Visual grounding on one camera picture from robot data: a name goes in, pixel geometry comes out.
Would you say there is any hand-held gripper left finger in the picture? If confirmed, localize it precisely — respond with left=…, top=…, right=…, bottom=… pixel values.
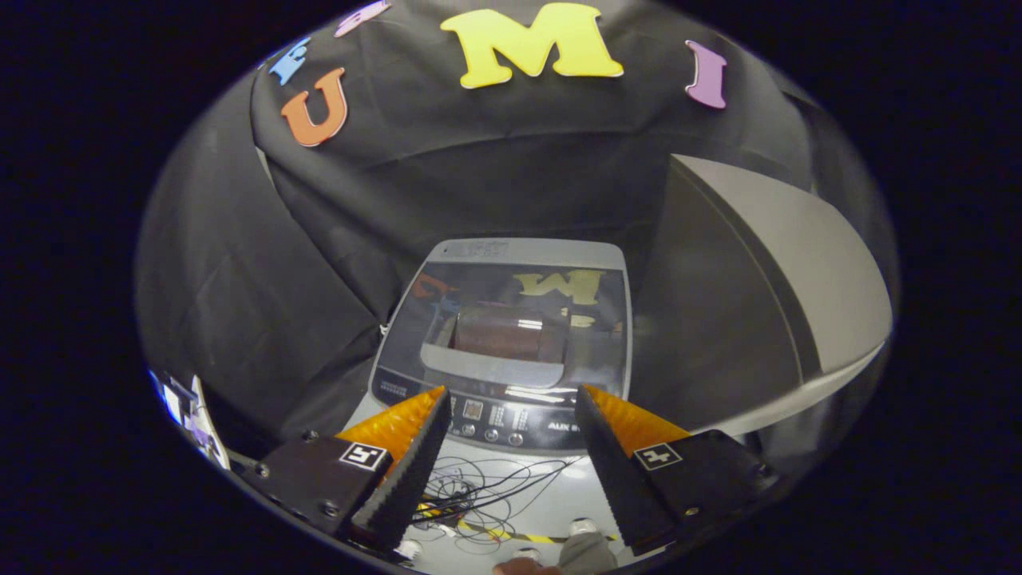
left=238, top=387, right=453, bottom=553

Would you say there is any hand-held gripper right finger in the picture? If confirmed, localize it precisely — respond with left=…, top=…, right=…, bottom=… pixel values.
left=575, top=384, right=783, bottom=557

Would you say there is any grey washing machine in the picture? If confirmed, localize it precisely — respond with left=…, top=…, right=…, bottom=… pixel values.
left=343, top=238, right=636, bottom=560

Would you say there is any person's grey trouser leg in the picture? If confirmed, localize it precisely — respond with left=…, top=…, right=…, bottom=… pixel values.
left=557, top=531, right=621, bottom=574

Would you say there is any yellow black striped tape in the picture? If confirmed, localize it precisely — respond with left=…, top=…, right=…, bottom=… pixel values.
left=419, top=503, right=620, bottom=545

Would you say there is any blue and white object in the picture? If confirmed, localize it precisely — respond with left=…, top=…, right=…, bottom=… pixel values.
left=150, top=369, right=232, bottom=472

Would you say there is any grey cabinet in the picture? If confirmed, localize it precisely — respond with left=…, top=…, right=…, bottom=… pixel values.
left=631, top=154, right=893, bottom=438

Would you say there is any black backdrop cloth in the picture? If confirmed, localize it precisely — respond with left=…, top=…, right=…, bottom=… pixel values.
left=136, top=0, right=899, bottom=464

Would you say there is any tangle of black cables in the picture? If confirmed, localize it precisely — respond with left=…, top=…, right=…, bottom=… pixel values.
left=411, top=455, right=588, bottom=556

